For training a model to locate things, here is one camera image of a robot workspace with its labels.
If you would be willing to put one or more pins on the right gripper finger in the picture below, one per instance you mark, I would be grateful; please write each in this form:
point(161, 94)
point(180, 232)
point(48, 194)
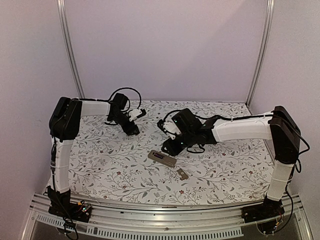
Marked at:
point(175, 150)
point(168, 146)

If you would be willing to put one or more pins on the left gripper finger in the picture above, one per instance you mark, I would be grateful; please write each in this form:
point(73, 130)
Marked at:
point(135, 130)
point(127, 130)

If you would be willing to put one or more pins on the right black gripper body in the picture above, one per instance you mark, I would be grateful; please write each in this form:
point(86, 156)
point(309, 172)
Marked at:
point(187, 140)

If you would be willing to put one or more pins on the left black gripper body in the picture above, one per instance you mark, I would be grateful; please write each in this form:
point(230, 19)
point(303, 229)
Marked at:
point(119, 119)

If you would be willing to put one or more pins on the black battery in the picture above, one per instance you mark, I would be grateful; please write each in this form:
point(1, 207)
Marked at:
point(158, 156)

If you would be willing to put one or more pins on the beige remote control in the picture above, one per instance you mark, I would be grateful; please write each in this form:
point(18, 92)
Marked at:
point(168, 161)

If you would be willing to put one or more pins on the beige battery cover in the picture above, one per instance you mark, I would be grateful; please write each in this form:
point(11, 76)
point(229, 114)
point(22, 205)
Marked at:
point(182, 174)

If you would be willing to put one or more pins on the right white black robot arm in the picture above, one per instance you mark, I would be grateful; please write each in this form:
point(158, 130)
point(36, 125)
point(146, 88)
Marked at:
point(186, 130)

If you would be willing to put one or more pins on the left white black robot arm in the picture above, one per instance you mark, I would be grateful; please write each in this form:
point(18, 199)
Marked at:
point(64, 126)

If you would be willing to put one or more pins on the floral patterned table mat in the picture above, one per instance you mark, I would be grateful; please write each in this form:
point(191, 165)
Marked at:
point(106, 163)

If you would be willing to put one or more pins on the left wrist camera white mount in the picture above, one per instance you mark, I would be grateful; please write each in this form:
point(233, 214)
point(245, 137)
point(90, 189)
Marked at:
point(136, 114)

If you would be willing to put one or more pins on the front aluminium rail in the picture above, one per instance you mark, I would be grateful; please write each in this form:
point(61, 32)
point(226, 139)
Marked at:
point(117, 220)

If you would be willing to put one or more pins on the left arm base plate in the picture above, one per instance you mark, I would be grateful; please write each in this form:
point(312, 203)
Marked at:
point(80, 211)

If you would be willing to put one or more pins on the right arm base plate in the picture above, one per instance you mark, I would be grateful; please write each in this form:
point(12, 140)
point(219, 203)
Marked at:
point(262, 211)

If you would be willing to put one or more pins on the left aluminium frame post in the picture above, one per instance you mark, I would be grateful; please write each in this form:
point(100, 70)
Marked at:
point(61, 7)

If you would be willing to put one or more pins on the aluminium frame post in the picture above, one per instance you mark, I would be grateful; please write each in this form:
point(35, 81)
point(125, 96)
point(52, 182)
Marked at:
point(270, 5)
point(61, 7)

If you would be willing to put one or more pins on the right aluminium frame post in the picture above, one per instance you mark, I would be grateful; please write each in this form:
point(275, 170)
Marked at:
point(270, 5)

